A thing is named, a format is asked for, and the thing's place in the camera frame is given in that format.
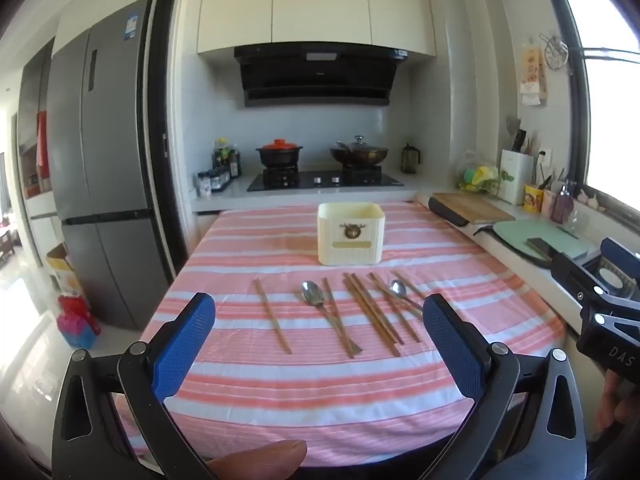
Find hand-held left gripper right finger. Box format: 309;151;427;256
422;294;588;480

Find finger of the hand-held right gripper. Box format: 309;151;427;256
599;237;640;293
550;250;611;307

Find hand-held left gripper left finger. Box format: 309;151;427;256
51;292;221;480

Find small metal spoon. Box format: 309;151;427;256
389;279;425;312

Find large metal spoon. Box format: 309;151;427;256
301;280;362;352

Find cream ribbed utensil holder box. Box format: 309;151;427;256
317;202;385;266

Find person's right hand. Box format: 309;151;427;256
596;367;640;432

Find person's left hand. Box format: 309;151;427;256
206;439;309;480

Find dark smartphone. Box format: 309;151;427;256
525;236;557;262

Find pink glitter bottle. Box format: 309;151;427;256
552;184;576;225

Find light green cutting board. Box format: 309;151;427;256
472;219;603;267

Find yellow printed cup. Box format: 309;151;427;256
523;184;546;212

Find white knife holder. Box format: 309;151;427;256
500;149;535;206

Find red toy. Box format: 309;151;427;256
56;294;101;350

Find wooden cutting board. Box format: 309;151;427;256
430;192;516;225

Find pink white striped tablecloth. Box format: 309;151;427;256
115;202;568;480

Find black oblong object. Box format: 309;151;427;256
428;196;471;228

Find plastic bag with yellow contents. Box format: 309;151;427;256
459;150;503;195

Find cardboard box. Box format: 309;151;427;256
46;243;84;296

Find window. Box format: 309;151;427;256
552;0;640;211

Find row of spice jars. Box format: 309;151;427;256
197;167;232;197

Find dark glass jar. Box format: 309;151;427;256
400;143;421;175

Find group of sauce bottles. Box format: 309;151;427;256
212;137;243;181

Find grey refrigerator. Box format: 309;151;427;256
45;0;166;331

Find black gas stove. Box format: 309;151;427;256
246;169;405;192

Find dark wok with glass lid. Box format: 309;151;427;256
329;135;390;167

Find black pot with orange lid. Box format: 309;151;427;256
256;138;304;168

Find red hanging cloth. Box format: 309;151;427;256
35;110;51;181

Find black range hood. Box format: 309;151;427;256
233;44;410;108

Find white upper cabinets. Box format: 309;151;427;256
196;0;438;56

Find printed wall hanging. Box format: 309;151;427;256
517;42;549;107

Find hanging metal wire rack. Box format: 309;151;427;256
539;32;571;72

